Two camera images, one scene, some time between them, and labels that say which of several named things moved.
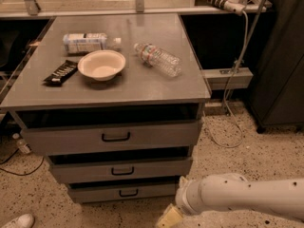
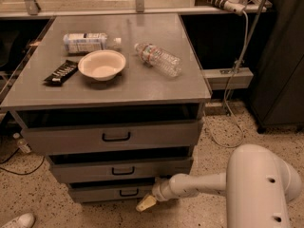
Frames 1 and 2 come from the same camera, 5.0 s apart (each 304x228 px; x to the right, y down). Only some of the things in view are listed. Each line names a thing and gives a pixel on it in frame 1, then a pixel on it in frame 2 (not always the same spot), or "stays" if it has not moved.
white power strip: (218, 79) stays
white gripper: (184, 196) → (161, 188)
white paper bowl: (102, 65) stays
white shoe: (23, 220) stays
